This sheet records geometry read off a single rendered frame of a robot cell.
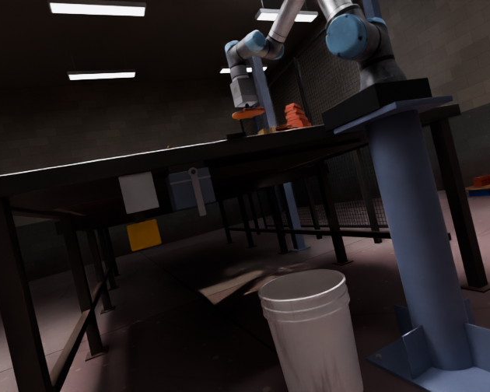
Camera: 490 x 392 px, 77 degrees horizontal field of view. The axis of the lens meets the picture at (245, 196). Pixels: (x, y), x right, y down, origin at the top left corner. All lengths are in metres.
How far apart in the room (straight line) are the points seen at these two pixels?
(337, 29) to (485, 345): 1.06
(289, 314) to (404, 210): 0.50
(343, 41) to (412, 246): 0.68
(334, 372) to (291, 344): 0.15
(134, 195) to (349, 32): 0.82
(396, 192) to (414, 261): 0.23
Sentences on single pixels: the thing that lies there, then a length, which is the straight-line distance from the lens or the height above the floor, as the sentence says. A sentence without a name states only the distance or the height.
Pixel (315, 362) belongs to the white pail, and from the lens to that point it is 1.07.
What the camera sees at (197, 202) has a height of 0.72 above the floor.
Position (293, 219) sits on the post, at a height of 0.34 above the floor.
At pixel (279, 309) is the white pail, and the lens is 1.01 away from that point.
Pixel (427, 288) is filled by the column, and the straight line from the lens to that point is 1.18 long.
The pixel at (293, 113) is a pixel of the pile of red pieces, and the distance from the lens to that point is 2.40.
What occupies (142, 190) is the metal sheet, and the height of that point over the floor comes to 0.80.
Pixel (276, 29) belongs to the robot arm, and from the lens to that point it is 1.45.
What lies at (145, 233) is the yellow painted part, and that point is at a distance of 1.00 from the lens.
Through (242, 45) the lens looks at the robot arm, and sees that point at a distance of 1.40.
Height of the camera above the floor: 0.70
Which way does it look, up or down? level
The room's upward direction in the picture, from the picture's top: 13 degrees counter-clockwise
